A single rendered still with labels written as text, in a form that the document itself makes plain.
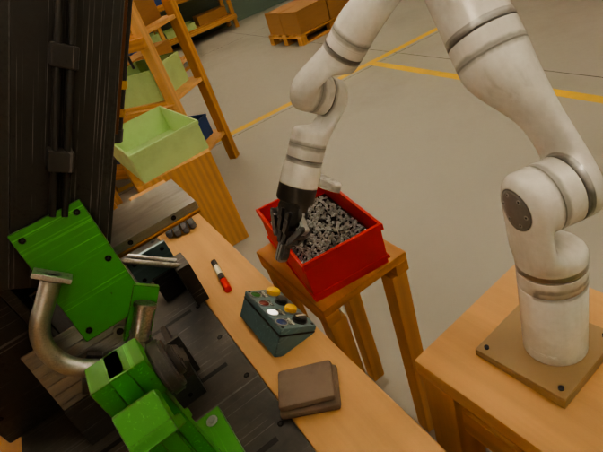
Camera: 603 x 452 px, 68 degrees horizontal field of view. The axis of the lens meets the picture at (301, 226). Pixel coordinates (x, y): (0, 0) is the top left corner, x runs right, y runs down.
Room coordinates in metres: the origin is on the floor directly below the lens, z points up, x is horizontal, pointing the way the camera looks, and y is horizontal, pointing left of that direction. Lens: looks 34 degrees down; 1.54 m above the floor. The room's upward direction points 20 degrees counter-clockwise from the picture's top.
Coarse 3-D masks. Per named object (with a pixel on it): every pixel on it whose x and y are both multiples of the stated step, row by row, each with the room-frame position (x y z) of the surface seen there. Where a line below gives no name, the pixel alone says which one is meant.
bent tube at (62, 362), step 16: (32, 272) 0.59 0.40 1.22; (48, 272) 0.61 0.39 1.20; (48, 288) 0.58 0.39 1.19; (48, 304) 0.57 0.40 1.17; (32, 320) 0.56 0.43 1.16; (48, 320) 0.57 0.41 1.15; (32, 336) 0.55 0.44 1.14; (48, 336) 0.56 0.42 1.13; (48, 352) 0.54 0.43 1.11; (64, 352) 0.55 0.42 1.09; (64, 368) 0.53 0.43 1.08; (80, 368) 0.54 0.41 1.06
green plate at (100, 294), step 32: (32, 224) 0.65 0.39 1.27; (64, 224) 0.66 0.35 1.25; (96, 224) 0.67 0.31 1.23; (32, 256) 0.63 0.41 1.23; (64, 256) 0.63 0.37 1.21; (96, 256) 0.64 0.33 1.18; (64, 288) 0.61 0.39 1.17; (96, 288) 0.62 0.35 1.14; (128, 288) 0.63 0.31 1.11; (96, 320) 0.60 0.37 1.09
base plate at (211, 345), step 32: (160, 320) 0.78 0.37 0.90; (192, 320) 0.74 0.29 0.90; (192, 352) 0.65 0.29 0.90; (224, 352) 0.62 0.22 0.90; (224, 384) 0.55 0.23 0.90; (256, 384) 0.52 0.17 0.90; (64, 416) 0.61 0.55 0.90; (192, 416) 0.50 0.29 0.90; (256, 416) 0.46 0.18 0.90; (32, 448) 0.56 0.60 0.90; (64, 448) 0.53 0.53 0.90; (96, 448) 0.51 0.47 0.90; (256, 448) 0.41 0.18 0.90; (288, 448) 0.39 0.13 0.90
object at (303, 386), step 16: (304, 368) 0.49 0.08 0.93; (320, 368) 0.48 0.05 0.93; (336, 368) 0.49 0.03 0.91; (288, 384) 0.47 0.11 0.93; (304, 384) 0.46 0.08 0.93; (320, 384) 0.45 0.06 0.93; (336, 384) 0.46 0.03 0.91; (288, 400) 0.45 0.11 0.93; (304, 400) 0.44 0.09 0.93; (320, 400) 0.43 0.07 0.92; (336, 400) 0.43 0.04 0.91; (288, 416) 0.43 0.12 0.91
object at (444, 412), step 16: (432, 384) 0.47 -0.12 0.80; (432, 400) 0.48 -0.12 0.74; (448, 400) 0.44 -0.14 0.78; (432, 416) 0.49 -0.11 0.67; (448, 416) 0.45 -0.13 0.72; (464, 416) 0.43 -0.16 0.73; (448, 432) 0.45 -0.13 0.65; (464, 432) 0.44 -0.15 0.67; (480, 432) 0.40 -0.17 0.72; (496, 432) 0.38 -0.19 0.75; (448, 448) 0.46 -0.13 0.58; (464, 448) 0.43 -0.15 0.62; (480, 448) 0.45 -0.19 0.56; (496, 448) 0.37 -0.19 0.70; (512, 448) 0.35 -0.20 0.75
